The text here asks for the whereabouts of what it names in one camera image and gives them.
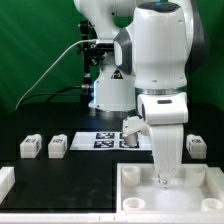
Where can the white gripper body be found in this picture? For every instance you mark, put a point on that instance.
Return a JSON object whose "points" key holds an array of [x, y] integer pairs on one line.
{"points": [[167, 147]]}

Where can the white square table top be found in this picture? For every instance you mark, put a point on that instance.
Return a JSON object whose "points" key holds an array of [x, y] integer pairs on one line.
{"points": [[193, 188]]}

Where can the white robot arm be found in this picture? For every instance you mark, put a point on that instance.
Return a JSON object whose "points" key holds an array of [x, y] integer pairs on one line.
{"points": [[145, 49]]}

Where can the white sheet with tags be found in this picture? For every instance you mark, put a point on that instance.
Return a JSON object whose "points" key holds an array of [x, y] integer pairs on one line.
{"points": [[98, 141]]}

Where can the white left obstacle block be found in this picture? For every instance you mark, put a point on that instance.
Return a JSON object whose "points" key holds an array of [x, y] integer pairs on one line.
{"points": [[7, 180]]}

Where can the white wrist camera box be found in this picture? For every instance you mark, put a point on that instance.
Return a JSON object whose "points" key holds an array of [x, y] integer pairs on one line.
{"points": [[159, 117]]}

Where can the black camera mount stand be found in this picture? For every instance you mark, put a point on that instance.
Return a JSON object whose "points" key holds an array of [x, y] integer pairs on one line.
{"points": [[93, 53]]}

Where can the white front table rail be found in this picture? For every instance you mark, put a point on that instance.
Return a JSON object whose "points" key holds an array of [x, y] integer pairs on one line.
{"points": [[156, 218]]}

